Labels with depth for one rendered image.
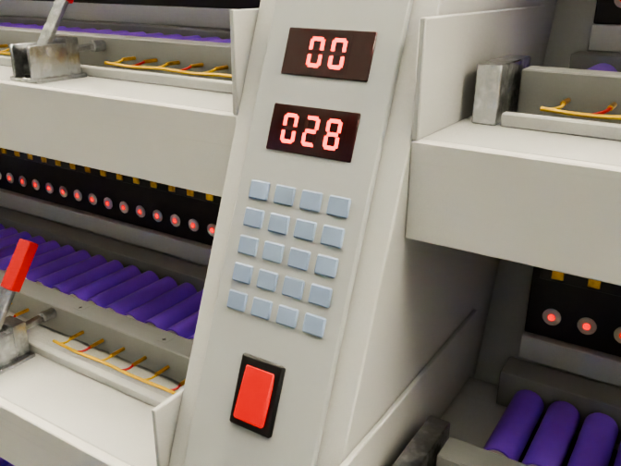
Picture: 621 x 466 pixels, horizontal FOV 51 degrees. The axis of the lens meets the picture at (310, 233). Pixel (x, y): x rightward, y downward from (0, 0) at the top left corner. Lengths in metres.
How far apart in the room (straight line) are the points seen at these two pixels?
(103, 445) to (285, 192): 0.19
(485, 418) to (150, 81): 0.30
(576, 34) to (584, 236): 0.24
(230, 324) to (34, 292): 0.25
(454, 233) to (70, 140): 0.25
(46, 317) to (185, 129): 0.21
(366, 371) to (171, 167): 0.16
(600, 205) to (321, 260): 0.12
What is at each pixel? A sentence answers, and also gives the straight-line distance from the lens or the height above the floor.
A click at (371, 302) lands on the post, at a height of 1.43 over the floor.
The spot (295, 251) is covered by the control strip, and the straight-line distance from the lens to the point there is 0.30.
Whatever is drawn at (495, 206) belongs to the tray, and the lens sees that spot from 0.28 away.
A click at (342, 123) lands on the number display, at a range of 0.30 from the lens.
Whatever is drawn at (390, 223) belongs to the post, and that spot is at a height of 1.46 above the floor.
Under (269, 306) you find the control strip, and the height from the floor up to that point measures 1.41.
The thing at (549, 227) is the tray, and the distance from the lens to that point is 0.28.
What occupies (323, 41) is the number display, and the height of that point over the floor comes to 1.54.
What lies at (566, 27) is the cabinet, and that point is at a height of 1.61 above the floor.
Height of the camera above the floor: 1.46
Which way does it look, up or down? 3 degrees down
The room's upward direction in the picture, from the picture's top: 12 degrees clockwise
